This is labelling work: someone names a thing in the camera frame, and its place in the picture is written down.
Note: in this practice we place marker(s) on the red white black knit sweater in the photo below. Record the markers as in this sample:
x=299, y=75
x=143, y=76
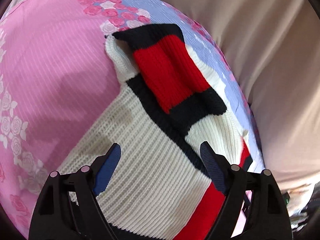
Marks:
x=169, y=103

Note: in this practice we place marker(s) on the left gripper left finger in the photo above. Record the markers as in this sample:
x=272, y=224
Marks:
x=67, y=206

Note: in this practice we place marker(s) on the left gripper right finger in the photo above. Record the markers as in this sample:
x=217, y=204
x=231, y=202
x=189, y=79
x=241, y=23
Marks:
x=267, y=216

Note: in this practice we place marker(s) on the pink floral bed sheet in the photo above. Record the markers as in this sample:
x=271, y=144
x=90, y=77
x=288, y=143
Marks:
x=57, y=79

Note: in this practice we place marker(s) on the beige curtain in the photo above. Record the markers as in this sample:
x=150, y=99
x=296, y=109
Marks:
x=272, y=48

